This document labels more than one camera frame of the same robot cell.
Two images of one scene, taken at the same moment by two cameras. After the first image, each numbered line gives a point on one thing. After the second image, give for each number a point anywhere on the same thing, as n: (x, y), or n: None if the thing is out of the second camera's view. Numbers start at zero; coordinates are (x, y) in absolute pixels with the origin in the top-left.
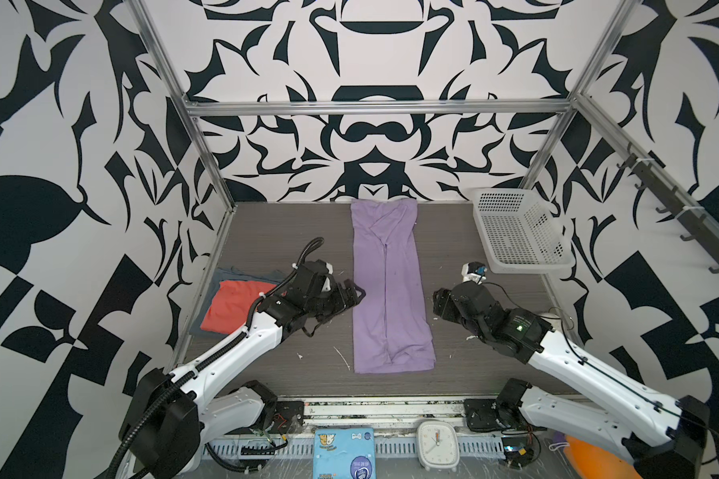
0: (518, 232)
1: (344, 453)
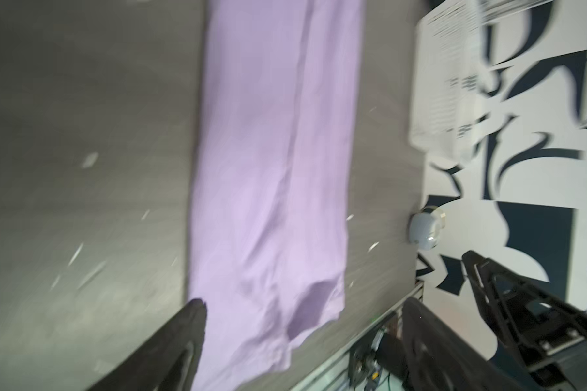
0: (449, 112)
1: None
